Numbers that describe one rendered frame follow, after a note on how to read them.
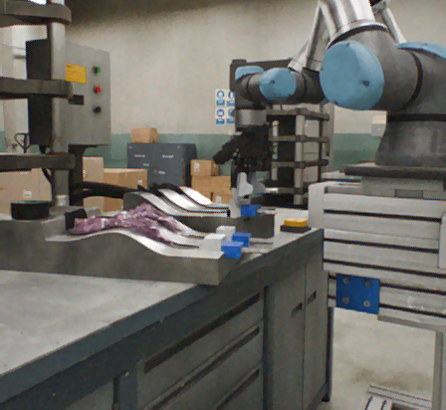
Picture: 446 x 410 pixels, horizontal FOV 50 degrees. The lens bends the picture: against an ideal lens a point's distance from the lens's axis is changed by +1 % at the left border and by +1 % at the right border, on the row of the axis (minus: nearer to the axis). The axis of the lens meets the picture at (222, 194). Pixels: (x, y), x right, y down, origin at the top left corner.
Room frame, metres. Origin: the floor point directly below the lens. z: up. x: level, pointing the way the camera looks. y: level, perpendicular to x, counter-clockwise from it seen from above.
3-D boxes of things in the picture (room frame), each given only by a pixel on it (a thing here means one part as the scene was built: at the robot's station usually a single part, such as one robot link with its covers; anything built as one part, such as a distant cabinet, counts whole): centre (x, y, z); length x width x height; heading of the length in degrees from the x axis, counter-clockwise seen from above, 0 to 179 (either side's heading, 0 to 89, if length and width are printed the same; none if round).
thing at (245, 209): (1.26, -0.08, 0.90); 0.13 x 0.05 x 0.05; 61
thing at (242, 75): (1.26, -0.07, 1.22); 0.09 x 0.08 x 0.11; 28
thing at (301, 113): (6.02, -0.79, 1.03); 1.54 x 0.94 x 2.06; 155
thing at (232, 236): (1.09, -0.05, 0.86); 0.13 x 0.05 x 0.05; 78
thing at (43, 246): (1.09, 0.22, 0.86); 0.50 x 0.26 x 0.11; 78
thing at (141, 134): (8.77, 1.45, 1.26); 0.42 x 0.33 x 0.29; 65
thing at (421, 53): (0.96, -0.38, 1.20); 0.13 x 0.12 x 0.14; 118
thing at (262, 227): (1.44, 0.12, 0.87); 0.50 x 0.26 x 0.14; 60
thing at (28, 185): (5.34, 2.02, 0.47); 1.22 x 0.80 x 0.94; 69
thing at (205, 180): (8.26, 0.13, 0.42); 0.86 x 0.33 x 0.83; 65
